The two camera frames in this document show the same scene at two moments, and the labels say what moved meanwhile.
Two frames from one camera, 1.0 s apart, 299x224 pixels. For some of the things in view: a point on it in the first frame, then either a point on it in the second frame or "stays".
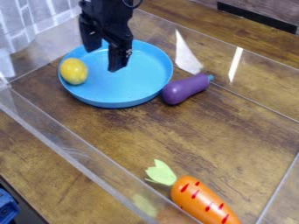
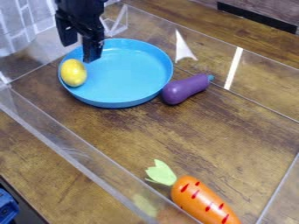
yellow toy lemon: x=74 y=71 stays
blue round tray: x=136 y=83 stays
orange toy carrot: x=193 y=194 stays
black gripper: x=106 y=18 → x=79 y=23
